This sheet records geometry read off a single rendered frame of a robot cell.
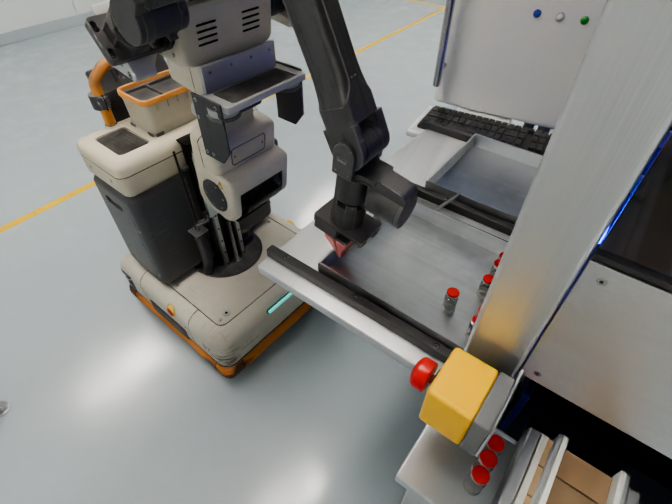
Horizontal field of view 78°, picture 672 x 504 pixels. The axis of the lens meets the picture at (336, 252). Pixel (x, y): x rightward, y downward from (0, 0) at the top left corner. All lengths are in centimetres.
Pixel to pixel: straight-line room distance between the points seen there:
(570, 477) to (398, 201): 39
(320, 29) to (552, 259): 36
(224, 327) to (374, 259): 80
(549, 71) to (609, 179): 110
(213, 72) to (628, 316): 89
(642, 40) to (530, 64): 113
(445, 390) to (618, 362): 16
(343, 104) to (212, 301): 111
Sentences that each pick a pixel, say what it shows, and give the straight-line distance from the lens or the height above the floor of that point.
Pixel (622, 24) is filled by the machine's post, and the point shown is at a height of 137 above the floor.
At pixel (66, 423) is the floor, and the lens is 183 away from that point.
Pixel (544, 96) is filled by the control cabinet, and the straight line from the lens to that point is 147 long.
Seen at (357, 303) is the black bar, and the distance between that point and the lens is 70.
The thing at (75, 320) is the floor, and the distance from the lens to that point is 210.
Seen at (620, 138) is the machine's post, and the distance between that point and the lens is 35.
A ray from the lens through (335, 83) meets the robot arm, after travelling 56.
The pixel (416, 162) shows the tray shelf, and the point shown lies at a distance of 107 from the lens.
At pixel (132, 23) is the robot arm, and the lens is 84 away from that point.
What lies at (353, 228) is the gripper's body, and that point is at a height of 99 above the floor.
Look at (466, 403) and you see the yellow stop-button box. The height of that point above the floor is 103.
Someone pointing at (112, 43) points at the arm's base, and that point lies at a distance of 96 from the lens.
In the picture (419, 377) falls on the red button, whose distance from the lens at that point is 51.
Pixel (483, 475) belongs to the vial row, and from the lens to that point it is 57.
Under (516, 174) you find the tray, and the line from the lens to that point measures 109.
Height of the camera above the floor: 145
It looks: 45 degrees down
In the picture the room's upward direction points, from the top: straight up
